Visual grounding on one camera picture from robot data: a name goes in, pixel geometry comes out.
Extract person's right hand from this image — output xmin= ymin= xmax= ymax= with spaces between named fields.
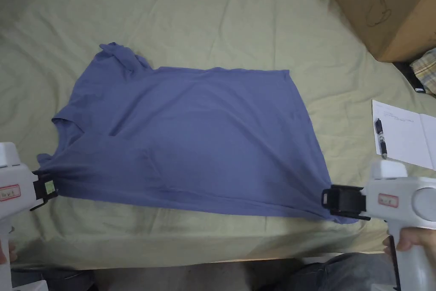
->
xmin=382 ymin=226 xmax=436 ymax=258

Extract blue shirt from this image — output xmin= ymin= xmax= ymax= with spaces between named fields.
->
xmin=37 ymin=42 xmax=358 ymax=226

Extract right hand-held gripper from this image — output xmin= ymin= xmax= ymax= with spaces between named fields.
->
xmin=321 ymin=161 xmax=436 ymax=291

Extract black case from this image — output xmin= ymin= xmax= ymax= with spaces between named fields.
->
xmin=391 ymin=61 xmax=428 ymax=95

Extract open white notebook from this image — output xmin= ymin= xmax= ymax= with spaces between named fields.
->
xmin=372 ymin=99 xmax=436 ymax=171

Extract black pen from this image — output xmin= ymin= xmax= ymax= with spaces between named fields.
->
xmin=374 ymin=118 xmax=389 ymax=160

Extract brown cardboard carton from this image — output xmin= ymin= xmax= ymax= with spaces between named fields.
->
xmin=327 ymin=0 xmax=436 ymax=63

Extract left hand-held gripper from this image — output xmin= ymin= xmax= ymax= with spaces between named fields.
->
xmin=0 ymin=142 xmax=59 ymax=265

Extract yellow plaid cloth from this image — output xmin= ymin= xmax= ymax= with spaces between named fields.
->
xmin=408 ymin=49 xmax=436 ymax=98

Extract bed with pale green sheet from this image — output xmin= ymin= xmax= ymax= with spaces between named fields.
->
xmin=0 ymin=0 xmax=436 ymax=271

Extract person's left hand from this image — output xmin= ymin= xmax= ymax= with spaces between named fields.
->
xmin=0 ymin=240 xmax=18 ymax=265

